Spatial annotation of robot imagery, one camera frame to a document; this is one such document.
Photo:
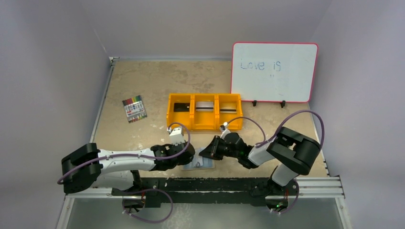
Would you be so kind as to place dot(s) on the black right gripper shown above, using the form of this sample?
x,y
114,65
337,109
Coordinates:
x,y
217,148

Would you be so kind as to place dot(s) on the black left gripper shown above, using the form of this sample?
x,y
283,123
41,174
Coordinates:
x,y
186,161

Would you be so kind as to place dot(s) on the beige leather card holder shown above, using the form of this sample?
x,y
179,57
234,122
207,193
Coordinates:
x,y
199,162

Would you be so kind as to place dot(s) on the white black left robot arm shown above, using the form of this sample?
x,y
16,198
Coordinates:
x,y
83,167

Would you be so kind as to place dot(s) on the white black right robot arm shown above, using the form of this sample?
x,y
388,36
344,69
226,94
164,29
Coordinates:
x,y
295,152

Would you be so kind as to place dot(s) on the gold magnetic stripe card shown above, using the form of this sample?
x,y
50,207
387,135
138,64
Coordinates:
x,y
228,108

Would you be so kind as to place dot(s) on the black magnetic stripe card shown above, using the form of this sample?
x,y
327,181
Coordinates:
x,y
181,107

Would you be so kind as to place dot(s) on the silver magnetic stripe card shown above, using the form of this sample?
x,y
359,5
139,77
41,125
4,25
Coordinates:
x,y
204,106

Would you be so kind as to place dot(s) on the yellow three-compartment bin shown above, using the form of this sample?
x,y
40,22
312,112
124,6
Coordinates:
x,y
205,121

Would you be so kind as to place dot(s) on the marker pen pack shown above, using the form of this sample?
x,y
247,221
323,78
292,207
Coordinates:
x,y
134,109

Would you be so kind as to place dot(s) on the pink-framed whiteboard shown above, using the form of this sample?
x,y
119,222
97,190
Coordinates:
x,y
273,71

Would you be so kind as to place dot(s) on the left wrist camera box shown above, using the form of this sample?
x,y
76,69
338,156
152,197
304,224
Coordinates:
x,y
176,135

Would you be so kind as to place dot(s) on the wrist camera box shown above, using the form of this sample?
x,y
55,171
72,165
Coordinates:
x,y
224,130
176,135

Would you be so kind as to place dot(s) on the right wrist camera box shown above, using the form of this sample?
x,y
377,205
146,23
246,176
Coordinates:
x,y
224,130

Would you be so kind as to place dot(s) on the black front table rail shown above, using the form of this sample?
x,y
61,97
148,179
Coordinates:
x,y
254,191

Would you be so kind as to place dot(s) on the right aluminium frame rail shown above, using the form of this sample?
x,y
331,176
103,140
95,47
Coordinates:
x,y
320,187

